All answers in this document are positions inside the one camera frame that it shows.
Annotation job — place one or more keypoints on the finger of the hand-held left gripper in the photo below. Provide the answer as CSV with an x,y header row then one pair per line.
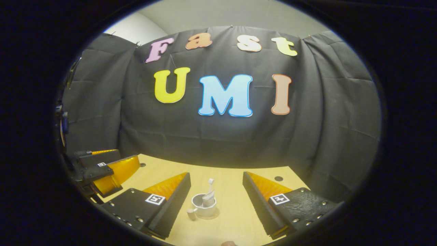
x,y
99,158
99,172

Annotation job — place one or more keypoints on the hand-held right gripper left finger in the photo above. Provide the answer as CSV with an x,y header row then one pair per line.
x,y
174,208

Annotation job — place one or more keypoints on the black backdrop cloth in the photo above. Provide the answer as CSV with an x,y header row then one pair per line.
x,y
307,119

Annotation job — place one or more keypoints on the pale purple toothbrush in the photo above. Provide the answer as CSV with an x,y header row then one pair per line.
x,y
210,182

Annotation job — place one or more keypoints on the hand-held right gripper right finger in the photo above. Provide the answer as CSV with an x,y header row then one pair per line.
x,y
261,208

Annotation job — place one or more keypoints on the light wooden desktop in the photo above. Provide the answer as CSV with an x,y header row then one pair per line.
x,y
235,212

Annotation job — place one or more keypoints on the white toothpaste tube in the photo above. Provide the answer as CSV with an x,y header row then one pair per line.
x,y
209,199

